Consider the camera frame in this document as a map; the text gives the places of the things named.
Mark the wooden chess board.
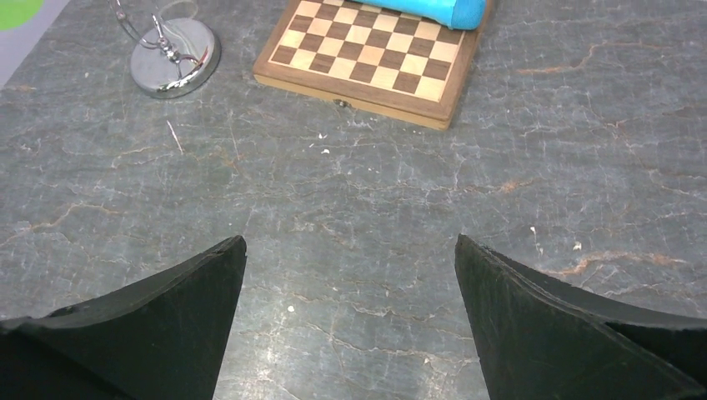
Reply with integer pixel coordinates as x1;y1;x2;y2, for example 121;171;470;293
253;1;493;130

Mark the chrome wine glass rack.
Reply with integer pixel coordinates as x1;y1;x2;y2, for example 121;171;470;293
108;0;221;99

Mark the blue cylindrical tube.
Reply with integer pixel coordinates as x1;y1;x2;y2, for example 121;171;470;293
361;0;487;30

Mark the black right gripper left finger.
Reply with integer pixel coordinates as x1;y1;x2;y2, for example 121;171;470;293
1;236;247;399

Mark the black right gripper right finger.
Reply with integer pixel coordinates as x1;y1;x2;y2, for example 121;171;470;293
454;235;706;399

